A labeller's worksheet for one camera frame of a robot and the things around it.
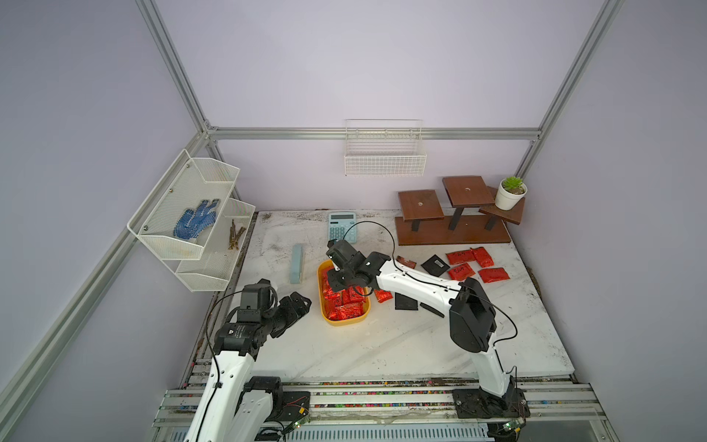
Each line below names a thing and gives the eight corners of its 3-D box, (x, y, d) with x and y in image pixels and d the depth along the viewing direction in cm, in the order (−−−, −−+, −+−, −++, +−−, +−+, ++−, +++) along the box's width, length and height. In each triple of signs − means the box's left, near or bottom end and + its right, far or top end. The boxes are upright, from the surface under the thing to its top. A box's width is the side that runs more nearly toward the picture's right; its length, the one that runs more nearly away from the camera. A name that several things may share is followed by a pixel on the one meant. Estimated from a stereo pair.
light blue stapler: (291, 284, 100) (288, 277, 96) (295, 252, 109) (292, 244, 105) (300, 284, 100) (298, 277, 96) (303, 251, 109) (301, 244, 105)
